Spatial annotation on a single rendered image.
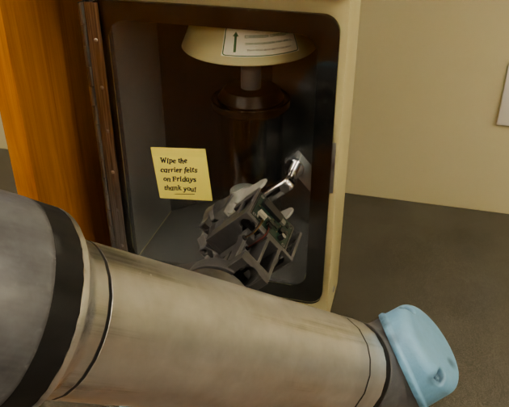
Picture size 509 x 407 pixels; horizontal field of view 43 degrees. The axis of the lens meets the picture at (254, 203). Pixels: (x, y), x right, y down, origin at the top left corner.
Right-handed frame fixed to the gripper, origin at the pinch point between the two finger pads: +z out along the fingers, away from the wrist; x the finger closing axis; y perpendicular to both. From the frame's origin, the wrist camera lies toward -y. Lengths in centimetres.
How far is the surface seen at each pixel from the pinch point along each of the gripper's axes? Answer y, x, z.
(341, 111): 14.5, 1.8, 4.6
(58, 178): -20.6, 18.3, 0.9
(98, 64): -5.0, 25.1, 3.6
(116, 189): -17.0, 11.9, 3.5
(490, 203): 10, -40, 47
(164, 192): -11.5, 7.5, 3.5
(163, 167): -8.7, 10.2, 3.5
